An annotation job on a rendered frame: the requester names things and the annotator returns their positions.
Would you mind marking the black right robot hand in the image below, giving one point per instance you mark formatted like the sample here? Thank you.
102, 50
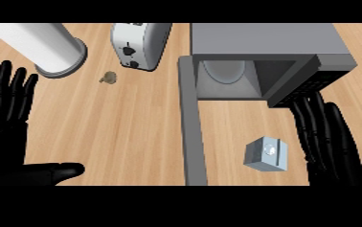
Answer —
330, 141

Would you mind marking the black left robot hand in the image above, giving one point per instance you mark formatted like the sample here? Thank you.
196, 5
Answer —
14, 147

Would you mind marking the pale grey milk carton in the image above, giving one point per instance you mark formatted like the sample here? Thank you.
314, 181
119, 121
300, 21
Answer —
266, 154

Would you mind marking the grey microwave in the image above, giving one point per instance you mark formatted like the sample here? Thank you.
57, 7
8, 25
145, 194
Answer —
278, 55

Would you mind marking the grey microwave door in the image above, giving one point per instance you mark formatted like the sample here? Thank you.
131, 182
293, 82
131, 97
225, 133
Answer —
191, 122

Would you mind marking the glass microwave turntable plate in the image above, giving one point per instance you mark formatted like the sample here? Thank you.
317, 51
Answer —
225, 71

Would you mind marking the small olive-brown lump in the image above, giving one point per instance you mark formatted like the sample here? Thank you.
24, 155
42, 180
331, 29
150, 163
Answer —
110, 77

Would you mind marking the white paper towel roll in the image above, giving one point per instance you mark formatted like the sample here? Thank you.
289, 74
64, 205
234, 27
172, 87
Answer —
45, 47

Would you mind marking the silver toaster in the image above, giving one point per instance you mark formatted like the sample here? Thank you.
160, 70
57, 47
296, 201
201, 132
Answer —
141, 44

